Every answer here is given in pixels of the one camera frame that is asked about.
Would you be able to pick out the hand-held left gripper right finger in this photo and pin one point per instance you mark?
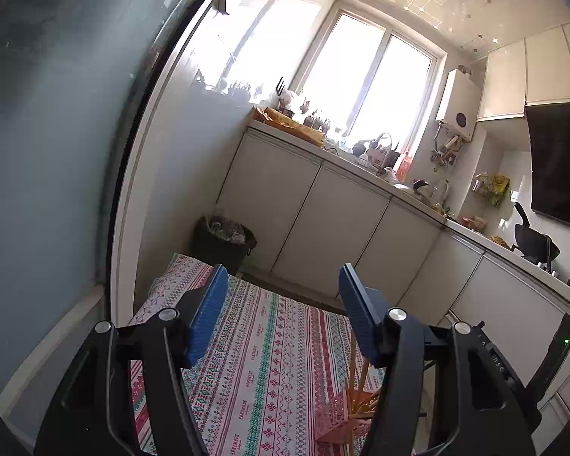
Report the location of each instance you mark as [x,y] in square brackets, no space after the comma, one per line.
[361,323]

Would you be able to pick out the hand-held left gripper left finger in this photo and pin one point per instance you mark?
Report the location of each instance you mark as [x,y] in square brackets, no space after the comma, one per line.
[209,313]

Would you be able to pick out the bunch of wooden chopsticks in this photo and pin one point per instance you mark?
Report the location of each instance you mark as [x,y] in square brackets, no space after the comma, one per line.
[352,365]

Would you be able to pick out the pink plastic utensil holder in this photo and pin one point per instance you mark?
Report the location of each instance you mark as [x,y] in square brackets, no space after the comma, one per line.
[335,418]

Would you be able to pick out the dark trash bin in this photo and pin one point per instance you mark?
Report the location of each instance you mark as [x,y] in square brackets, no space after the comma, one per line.
[218,251]

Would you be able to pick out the patterned striped tablecloth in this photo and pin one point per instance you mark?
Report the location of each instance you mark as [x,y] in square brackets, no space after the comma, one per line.
[266,342]

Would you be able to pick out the row of white cabinet doors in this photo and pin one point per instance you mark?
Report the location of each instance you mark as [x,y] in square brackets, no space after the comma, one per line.
[323,218]

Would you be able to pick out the black wok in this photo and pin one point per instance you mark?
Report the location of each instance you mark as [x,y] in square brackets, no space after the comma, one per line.
[534,244]

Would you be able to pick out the clear kettle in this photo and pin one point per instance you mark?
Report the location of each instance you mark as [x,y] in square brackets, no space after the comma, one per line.
[441,192]

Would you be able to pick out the orange bottle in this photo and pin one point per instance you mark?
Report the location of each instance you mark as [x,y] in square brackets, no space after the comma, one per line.
[404,166]

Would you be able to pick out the yellow snack packet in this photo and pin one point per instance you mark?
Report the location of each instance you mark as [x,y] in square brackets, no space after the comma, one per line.
[499,185]

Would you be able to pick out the black range hood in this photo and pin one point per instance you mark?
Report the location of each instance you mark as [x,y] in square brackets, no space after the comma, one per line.
[560,161]

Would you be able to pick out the black pronged holder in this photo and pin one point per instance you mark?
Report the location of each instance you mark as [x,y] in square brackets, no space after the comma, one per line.
[281,88]

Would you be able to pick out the white gas water heater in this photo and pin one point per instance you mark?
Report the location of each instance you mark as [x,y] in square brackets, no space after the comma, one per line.
[458,104]

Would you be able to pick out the frosted glass sliding door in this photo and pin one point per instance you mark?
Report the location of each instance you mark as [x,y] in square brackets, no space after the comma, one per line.
[52,128]

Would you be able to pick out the kitchen window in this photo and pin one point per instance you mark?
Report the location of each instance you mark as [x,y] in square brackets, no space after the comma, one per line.
[361,71]

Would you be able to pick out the wall-mounted steel basket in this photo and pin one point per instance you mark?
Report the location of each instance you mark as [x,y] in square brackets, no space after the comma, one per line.
[479,185]

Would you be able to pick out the white upper wall cabinets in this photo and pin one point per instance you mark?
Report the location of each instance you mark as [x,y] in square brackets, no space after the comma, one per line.
[541,71]

